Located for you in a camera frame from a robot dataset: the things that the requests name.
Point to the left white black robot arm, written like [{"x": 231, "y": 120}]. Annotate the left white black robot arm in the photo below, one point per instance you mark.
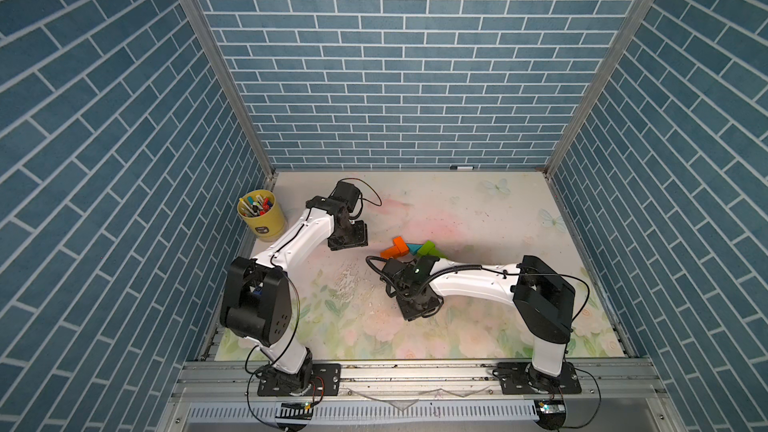
[{"x": 258, "y": 292}]

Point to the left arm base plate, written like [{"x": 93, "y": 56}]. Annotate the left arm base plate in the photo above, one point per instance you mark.
[{"x": 323, "y": 378}]

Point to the teal triangle block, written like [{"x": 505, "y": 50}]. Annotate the teal triangle block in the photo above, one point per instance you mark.
[{"x": 414, "y": 248}]

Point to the orange block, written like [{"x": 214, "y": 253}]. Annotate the orange block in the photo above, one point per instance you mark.
[
  {"x": 393, "y": 252},
  {"x": 401, "y": 246}
]

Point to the aluminium front rail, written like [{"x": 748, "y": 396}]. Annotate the aluminium front rail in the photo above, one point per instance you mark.
[{"x": 621, "y": 394}]

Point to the green block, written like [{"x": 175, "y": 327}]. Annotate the green block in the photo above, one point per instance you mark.
[{"x": 429, "y": 248}]

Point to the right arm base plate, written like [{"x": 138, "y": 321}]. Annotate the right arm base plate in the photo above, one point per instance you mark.
[{"x": 510, "y": 378}]

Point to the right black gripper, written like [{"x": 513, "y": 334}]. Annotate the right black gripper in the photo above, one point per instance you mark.
[{"x": 407, "y": 314}]

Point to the yellow pen cup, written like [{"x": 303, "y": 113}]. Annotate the yellow pen cup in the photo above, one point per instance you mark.
[{"x": 262, "y": 214}]

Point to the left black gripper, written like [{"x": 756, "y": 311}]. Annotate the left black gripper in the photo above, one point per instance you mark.
[{"x": 361, "y": 237}]

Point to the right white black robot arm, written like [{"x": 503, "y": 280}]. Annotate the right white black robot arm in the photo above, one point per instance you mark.
[{"x": 544, "y": 299}]

